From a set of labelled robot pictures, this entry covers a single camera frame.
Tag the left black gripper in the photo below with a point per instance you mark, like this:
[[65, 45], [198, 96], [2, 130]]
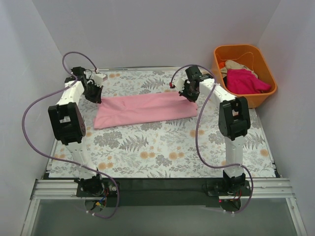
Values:
[[92, 91]]

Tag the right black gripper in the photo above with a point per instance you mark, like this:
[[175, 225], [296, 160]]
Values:
[[191, 91]]

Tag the light pink t shirt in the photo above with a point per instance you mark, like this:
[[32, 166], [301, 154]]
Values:
[[143, 108]]

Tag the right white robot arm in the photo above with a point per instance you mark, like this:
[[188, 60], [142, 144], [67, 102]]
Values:
[[234, 123]]

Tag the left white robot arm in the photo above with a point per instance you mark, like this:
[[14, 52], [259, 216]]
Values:
[[69, 127]]

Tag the beige garment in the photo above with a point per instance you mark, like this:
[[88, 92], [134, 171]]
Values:
[[230, 64]]

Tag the magenta t shirt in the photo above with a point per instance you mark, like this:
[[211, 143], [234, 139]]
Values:
[[244, 82]]

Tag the orange plastic bin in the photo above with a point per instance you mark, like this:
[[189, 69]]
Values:
[[251, 57]]

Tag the floral patterned table mat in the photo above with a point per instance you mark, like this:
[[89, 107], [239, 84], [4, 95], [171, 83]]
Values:
[[161, 149]]

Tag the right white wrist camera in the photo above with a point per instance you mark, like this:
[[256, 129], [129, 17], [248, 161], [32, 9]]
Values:
[[178, 86]]

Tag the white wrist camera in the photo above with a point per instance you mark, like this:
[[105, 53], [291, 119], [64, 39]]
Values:
[[99, 78], [178, 86]]

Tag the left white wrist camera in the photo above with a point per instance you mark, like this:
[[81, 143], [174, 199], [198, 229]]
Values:
[[99, 78]]

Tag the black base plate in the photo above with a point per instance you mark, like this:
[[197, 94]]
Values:
[[148, 192]]

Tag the aluminium frame rail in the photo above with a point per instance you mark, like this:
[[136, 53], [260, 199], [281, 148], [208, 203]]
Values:
[[165, 207]]

